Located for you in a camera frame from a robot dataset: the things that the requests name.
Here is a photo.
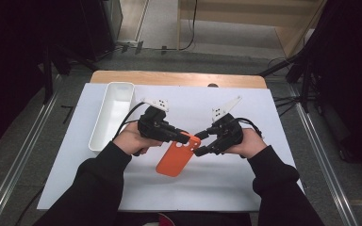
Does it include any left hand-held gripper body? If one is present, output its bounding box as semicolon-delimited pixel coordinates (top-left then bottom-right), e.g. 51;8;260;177
137;97;177;144

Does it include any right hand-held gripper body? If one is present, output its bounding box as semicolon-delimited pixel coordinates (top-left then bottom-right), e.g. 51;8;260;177
208;95;244;154

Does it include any orange phone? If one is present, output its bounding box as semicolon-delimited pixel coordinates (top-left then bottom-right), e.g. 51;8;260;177
155;131;202;178

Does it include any white plastic bin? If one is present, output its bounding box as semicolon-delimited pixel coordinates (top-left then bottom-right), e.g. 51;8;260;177
88;81;136;153

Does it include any person's right hand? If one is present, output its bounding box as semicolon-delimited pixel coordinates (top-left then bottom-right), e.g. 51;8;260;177
224;127;268;159

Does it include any person's left hand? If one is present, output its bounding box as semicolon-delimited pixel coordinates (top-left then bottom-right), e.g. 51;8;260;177
112;121;164;157

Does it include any white table mat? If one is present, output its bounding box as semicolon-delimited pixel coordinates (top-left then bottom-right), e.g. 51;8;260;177
37;82;310;212

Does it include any red and white item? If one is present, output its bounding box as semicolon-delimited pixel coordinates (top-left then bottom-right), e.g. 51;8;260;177
156;212;175;226

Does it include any white power strip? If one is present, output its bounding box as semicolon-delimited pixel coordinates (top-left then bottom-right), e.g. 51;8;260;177
116;39;140;47

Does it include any black tripod stand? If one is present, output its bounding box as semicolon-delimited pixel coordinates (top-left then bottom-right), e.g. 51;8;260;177
258;51;321;118

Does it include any black cabinet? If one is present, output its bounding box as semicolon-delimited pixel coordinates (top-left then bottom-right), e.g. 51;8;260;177
79;0;123;62

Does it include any black metal stand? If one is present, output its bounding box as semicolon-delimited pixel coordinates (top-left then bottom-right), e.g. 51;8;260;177
41;46;56;105

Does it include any dark curtain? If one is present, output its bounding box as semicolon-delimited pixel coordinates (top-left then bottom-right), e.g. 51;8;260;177
0;0;86;154
307;0;362;177

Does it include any right hand-held gripper black cable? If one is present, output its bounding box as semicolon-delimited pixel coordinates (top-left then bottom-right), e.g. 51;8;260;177
235;117;263;139

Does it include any hand-held gripper black cable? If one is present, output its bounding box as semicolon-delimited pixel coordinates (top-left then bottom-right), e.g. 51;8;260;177
112;101;147;141
235;117;263;139

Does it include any left hand-held gripper black cable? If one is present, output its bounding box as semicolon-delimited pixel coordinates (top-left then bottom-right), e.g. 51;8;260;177
112;101;147;141

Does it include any metal floor rail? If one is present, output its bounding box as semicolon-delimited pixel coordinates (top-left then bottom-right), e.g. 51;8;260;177
0;74;64;226
287;84;359;226

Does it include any hanging black cable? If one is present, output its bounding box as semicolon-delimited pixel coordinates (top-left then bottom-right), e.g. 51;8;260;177
161;0;199;52

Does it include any light wooden shelf frame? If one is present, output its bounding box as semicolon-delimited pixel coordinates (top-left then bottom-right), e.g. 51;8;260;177
177;0;328;59

